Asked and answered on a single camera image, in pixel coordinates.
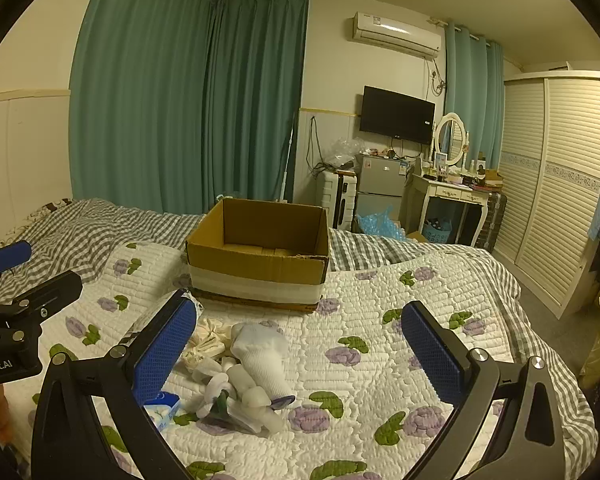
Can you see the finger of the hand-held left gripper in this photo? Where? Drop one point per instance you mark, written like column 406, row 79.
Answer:
column 55, row 287
column 7, row 256

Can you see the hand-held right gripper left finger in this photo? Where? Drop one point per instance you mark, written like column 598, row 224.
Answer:
column 165, row 347

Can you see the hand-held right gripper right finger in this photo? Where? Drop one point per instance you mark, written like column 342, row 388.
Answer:
column 432, row 355

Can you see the striped plastic packet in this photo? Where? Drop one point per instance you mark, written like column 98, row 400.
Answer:
column 131, row 332

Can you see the blue white tissue packet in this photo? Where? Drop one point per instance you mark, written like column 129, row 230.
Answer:
column 162, row 410

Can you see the small white socks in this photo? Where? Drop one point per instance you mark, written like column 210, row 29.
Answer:
column 220, row 380

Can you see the brown cardboard box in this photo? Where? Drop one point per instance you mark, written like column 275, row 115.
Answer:
column 260, row 272

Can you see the clear floral plastic packet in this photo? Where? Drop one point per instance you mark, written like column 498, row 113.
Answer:
column 280, row 402

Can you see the brown patterned pillow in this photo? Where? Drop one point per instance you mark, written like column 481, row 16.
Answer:
column 45, row 210

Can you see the floral quilted blanket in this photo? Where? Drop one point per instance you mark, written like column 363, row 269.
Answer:
column 370, row 305

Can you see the small open cardboard box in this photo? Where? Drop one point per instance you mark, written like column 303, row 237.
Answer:
column 417, row 236

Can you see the blue plastic basket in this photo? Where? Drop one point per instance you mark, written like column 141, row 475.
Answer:
column 437, row 234

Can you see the blue plastic bag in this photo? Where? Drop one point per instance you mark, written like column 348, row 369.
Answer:
column 377, row 222

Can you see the silver ribbed suitcase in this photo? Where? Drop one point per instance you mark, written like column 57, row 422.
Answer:
column 492, row 220

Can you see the white dressing table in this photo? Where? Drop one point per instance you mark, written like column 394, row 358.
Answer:
column 445, row 190

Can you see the white ribbed suitcase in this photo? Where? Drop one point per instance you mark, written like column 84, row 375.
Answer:
column 337, row 200

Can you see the silver small fridge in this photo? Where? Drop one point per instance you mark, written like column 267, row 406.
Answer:
column 380, row 180

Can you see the brown box on dresser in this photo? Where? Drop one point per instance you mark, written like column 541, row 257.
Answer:
column 492, row 176

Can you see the cream louvred wardrobe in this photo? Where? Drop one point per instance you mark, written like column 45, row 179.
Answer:
column 555, row 185

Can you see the wide teal curtain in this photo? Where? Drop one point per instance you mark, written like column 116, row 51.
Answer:
column 140, row 85

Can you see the clear plastic bag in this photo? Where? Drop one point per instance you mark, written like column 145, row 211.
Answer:
column 345, row 152

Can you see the oval white mirror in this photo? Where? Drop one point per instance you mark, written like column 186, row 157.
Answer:
column 451, row 135

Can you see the white mop pole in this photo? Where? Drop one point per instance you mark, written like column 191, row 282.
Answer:
column 290, row 160

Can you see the light blue curtain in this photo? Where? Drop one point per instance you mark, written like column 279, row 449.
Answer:
column 472, row 100

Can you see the narrow teal curtain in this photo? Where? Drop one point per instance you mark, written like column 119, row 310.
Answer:
column 260, row 100

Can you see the white air conditioner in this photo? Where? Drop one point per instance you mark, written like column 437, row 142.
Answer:
column 395, row 35

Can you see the small photo frame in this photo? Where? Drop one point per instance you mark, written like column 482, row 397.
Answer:
column 441, row 160

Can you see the black wall television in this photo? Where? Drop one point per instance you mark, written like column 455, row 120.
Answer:
column 397, row 115

